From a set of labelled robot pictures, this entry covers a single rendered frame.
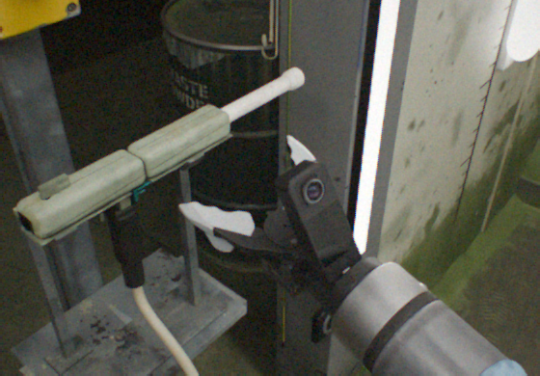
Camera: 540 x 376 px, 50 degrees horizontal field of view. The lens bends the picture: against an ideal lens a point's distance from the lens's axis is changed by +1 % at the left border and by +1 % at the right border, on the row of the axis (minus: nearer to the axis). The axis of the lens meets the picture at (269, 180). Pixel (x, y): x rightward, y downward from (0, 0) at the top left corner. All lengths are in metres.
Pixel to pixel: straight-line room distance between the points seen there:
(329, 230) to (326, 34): 0.56
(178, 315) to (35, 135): 0.37
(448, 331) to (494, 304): 1.64
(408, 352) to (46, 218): 0.41
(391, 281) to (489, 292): 1.66
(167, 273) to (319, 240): 0.59
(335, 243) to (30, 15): 0.44
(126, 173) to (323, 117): 0.49
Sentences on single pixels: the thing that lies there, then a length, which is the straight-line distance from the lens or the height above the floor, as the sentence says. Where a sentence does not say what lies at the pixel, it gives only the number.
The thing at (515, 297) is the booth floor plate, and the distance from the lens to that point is 2.20.
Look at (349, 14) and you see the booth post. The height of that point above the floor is 1.20.
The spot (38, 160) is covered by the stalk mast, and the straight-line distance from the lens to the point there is 0.88.
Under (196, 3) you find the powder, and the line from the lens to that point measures 2.05.
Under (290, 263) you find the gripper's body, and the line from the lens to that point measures 0.57.
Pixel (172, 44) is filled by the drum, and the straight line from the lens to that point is 1.82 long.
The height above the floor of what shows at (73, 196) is 1.14.
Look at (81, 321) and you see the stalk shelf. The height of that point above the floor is 0.79.
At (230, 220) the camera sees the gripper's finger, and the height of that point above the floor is 1.18.
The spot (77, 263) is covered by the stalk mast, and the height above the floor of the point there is 0.87.
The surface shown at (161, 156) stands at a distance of 0.76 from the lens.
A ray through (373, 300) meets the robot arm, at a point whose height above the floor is 1.18.
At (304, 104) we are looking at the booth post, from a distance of 1.13.
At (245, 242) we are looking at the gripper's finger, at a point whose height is 1.17.
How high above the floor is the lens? 1.56
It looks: 37 degrees down
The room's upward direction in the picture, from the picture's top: straight up
